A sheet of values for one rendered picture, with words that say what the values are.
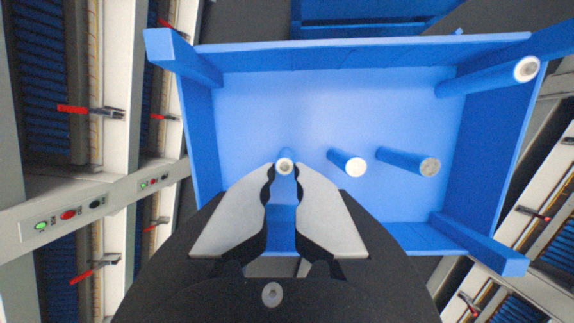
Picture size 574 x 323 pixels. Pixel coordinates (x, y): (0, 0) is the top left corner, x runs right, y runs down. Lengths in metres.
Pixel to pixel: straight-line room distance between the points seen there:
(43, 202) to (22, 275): 0.14
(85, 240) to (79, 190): 0.22
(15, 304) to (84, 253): 0.16
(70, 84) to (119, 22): 0.17
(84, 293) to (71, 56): 0.65
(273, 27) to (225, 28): 0.19
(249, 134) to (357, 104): 0.13
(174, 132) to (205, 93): 0.53
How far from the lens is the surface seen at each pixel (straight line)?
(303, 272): 0.93
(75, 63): 0.57
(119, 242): 0.72
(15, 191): 0.51
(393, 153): 0.19
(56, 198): 0.53
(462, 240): 0.26
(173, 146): 0.73
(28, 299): 0.64
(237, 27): 0.80
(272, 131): 0.19
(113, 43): 0.57
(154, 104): 0.71
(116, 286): 0.85
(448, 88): 0.24
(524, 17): 1.15
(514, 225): 1.08
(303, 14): 0.39
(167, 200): 0.82
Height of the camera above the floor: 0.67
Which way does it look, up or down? 77 degrees down
